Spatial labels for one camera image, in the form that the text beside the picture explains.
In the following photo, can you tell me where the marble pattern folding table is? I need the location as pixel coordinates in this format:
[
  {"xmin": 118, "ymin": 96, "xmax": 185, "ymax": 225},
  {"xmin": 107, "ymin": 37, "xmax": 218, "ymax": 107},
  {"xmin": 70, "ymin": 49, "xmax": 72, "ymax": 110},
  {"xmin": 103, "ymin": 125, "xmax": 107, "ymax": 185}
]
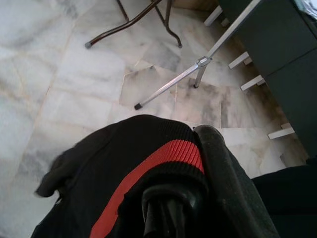
[{"xmin": 85, "ymin": 0, "xmax": 183, "ymax": 49}]

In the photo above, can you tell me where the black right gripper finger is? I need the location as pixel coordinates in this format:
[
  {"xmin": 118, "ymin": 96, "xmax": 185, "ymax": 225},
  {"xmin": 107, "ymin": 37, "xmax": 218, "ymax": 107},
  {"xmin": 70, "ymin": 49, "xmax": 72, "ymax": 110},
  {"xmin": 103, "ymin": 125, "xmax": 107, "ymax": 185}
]
[{"xmin": 193, "ymin": 125, "xmax": 280, "ymax": 238}]

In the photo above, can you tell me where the silver metal clothes rack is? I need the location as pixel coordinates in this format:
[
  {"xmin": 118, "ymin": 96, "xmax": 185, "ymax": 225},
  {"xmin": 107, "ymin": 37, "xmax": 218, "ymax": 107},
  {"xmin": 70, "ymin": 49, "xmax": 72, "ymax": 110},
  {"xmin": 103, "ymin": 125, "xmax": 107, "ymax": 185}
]
[{"xmin": 133, "ymin": 0, "xmax": 263, "ymax": 111}]

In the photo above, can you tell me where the black red striped garment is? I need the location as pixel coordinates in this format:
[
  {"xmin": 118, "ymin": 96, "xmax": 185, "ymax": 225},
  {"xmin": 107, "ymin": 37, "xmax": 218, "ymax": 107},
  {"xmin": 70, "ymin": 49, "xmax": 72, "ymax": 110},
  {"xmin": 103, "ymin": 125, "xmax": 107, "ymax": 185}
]
[{"xmin": 31, "ymin": 114, "xmax": 317, "ymax": 238}]

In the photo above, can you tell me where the black TV console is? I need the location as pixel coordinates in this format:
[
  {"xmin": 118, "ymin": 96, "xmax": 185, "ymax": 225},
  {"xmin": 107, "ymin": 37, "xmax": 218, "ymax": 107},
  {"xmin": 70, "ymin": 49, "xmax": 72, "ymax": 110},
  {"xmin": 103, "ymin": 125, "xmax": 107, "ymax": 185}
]
[{"xmin": 204, "ymin": 0, "xmax": 317, "ymax": 169}]

